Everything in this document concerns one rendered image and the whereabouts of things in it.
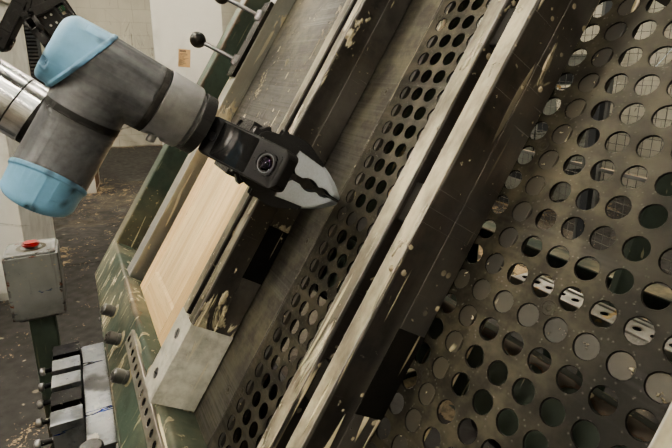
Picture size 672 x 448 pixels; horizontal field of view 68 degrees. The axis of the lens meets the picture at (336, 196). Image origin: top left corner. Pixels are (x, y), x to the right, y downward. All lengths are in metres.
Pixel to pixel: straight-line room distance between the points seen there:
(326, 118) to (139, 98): 0.30
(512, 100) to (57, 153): 0.43
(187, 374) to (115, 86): 0.43
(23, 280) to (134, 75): 0.99
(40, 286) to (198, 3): 3.60
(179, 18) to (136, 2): 4.45
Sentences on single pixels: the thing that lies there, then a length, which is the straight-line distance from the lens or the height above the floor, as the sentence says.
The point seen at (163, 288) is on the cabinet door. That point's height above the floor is 0.94.
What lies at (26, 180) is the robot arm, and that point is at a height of 1.28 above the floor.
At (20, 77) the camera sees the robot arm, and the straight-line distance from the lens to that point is 0.70.
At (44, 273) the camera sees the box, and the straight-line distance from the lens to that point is 1.46.
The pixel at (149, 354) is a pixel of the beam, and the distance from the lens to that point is 0.95.
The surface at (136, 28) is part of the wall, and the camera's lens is 9.12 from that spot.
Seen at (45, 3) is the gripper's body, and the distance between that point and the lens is 1.14.
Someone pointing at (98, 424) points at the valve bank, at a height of 0.74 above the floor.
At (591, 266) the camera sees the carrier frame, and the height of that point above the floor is 0.79.
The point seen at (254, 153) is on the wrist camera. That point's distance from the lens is 0.54.
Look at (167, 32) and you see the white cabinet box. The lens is 4.71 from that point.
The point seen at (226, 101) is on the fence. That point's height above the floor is 1.30.
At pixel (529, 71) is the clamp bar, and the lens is 0.50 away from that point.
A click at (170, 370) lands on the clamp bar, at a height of 0.96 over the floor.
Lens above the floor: 1.39
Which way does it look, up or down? 15 degrees down
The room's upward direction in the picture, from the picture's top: straight up
